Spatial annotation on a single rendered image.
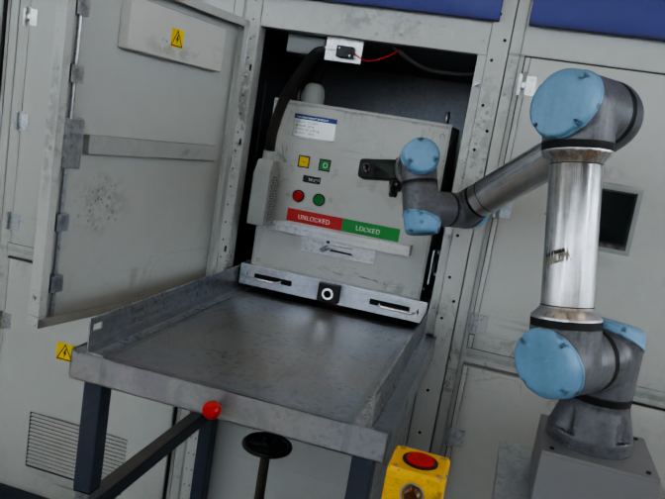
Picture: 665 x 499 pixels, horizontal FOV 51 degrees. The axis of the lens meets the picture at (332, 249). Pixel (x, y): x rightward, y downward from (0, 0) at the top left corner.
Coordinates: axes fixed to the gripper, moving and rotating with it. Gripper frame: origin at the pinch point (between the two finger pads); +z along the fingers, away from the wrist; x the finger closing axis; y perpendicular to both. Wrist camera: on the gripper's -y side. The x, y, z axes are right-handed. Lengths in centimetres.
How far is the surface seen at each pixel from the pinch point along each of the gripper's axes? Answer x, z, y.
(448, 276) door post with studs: -19.9, 7.3, 19.1
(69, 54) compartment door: 7, -39, -69
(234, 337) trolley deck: -43, -14, -31
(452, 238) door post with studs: -10.1, 4.9, 18.3
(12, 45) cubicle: 30, 31, -113
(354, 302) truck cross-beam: -29.8, 19.6, -3.1
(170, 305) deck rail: -38, -8, -47
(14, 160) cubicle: -3, 37, -109
